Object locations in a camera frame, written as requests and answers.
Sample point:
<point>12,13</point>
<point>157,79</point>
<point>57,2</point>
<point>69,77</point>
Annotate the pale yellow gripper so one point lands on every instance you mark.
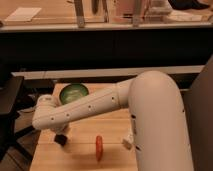
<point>62,130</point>

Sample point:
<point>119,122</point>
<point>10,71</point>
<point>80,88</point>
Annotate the black cube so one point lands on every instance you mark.
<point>60,139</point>

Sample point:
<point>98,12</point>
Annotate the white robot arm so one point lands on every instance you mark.
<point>158,118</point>

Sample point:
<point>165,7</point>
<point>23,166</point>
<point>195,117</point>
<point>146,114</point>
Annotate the red chili pepper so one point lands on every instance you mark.
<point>99,148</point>

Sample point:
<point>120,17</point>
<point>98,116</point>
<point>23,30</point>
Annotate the green bowl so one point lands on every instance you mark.
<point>73,92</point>

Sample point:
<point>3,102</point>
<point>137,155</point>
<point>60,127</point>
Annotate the black chair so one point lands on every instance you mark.
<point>12,99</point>

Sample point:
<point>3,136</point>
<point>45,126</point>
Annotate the white bottle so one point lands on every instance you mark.
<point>127,142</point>

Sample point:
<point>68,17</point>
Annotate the white paper sheet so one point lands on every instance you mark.
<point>23,14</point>

